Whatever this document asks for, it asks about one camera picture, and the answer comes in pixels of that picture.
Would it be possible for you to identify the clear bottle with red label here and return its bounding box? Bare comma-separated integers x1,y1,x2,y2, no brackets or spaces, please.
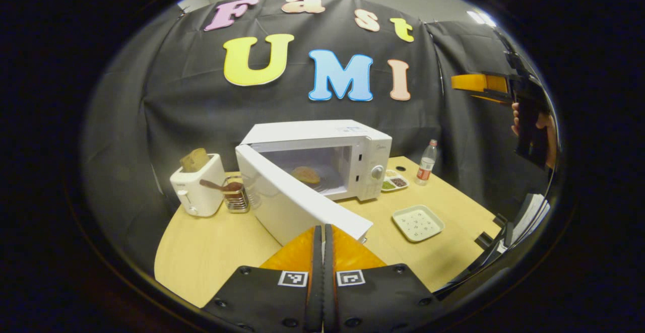
416,139,438,186

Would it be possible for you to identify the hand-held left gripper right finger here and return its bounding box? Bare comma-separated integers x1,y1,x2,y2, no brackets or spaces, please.
322,225,444,333

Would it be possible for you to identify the white microwave oven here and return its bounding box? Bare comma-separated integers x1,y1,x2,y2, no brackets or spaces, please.
235,119,393,245

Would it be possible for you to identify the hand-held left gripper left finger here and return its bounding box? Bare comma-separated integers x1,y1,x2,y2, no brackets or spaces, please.
202,225,323,333

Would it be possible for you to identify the orange bread bun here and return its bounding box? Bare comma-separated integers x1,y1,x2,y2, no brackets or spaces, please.
291,166,321,185

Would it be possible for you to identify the brown toast slice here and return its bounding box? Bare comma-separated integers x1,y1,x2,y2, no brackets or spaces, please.
180,148,210,172

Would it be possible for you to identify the white sectioned condiment dish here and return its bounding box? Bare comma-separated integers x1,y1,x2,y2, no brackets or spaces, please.
381,169,410,192

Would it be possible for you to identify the glass microwave turntable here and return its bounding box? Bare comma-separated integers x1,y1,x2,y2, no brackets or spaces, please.
302,174,349,193

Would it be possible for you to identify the white toaster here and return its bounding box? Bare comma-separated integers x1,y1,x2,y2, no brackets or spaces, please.
170,153,226,218

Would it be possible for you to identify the white square plate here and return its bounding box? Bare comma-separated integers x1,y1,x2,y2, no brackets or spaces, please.
392,205,445,243

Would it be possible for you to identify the ceiling light panel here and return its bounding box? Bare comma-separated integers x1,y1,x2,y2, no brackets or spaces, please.
466,10,497,27

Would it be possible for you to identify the small ribbed glass jar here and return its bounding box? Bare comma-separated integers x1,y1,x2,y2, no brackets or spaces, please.
223,182,250,214

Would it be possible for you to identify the brown wooden spoon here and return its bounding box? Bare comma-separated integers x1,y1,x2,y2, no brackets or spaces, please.
199,178,243,192

